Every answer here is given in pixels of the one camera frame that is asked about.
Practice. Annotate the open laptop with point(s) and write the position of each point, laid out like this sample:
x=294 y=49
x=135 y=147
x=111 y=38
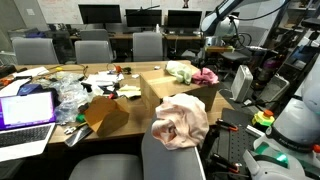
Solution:
x=26 y=125

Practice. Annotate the small open cardboard box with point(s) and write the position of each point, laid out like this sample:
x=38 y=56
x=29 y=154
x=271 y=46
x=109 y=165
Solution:
x=104 y=115

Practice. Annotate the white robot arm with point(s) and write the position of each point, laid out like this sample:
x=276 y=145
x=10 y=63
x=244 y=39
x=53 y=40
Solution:
x=220 y=21

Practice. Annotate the emergency stop button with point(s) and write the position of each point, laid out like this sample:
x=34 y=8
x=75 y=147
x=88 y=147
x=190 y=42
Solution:
x=264 y=118

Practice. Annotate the clear plastic bags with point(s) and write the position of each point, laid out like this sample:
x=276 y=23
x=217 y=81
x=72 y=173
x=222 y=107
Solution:
x=71 y=95

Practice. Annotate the large cardboard box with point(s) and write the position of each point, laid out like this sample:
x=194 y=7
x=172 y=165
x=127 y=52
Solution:
x=157 y=84

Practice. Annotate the white space heater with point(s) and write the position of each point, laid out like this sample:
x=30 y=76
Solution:
x=241 y=83

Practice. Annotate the orange handled clamp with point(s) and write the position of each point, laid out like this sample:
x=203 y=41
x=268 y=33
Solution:
x=226 y=125

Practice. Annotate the white papers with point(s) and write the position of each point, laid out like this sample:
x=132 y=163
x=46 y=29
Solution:
x=103 y=79

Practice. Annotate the pink cloth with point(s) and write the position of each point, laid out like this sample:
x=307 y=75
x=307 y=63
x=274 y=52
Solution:
x=205 y=76

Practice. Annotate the peach cloth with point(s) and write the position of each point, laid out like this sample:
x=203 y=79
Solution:
x=181 y=122

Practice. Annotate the red ball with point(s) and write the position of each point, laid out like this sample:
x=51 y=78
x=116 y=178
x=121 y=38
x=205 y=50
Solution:
x=118 y=69

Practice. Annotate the pale green cloth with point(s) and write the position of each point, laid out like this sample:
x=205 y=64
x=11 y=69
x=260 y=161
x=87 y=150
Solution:
x=180 y=71

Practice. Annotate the grey chair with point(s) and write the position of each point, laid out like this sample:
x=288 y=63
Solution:
x=147 y=46
x=92 y=51
x=34 y=51

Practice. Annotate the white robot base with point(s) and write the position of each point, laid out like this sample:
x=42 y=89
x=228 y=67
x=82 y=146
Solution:
x=289 y=148

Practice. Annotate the grey chair far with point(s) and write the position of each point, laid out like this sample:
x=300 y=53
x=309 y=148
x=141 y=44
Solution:
x=147 y=46

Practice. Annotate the black mesh office chair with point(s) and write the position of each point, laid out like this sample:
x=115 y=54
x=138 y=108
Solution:
x=155 y=163

